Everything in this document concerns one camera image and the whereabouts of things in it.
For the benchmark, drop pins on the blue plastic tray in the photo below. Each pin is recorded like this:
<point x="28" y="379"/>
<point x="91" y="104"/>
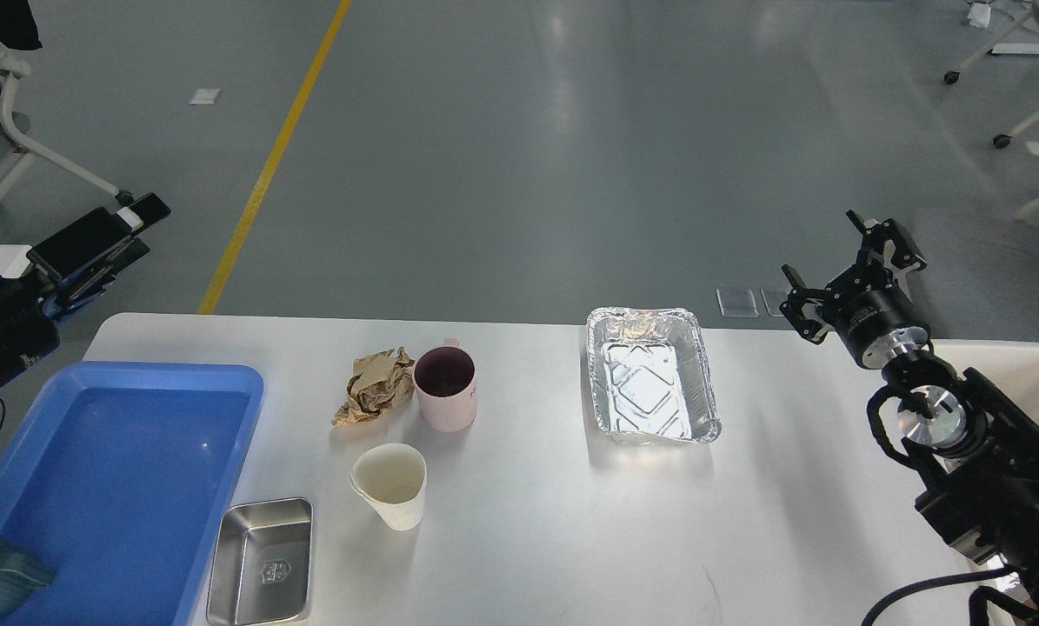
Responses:
<point x="117" y="478"/>

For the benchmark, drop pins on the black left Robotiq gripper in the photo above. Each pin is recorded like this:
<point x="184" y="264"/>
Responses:
<point x="79" y="261"/>

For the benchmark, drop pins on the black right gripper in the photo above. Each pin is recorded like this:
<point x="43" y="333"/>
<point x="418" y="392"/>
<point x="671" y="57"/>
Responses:
<point x="876" y="326"/>

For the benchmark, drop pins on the crumpled brown paper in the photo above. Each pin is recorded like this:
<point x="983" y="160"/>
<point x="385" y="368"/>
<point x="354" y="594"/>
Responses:
<point x="380" y="382"/>

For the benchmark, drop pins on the white bin at right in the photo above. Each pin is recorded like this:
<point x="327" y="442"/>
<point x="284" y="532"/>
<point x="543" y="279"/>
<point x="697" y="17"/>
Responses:
<point x="1032" y="382"/>

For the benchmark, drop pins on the small stainless steel tray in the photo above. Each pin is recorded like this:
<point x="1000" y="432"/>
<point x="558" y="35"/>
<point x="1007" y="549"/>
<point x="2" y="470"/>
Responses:
<point x="260" y="571"/>

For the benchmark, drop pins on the aluminium foil tray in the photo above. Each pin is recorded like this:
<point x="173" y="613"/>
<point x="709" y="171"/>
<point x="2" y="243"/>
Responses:
<point x="649" y="376"/>

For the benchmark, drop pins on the pink HOME mug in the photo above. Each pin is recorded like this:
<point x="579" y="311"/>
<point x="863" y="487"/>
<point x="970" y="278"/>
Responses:
<point x="445" y="385"/>

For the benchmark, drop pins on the white paper cup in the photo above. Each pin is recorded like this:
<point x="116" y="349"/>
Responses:
<point x="392" y="478"/>

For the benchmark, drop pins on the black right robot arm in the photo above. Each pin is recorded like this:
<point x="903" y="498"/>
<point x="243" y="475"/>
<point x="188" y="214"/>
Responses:
<point x="908" y="427"/>

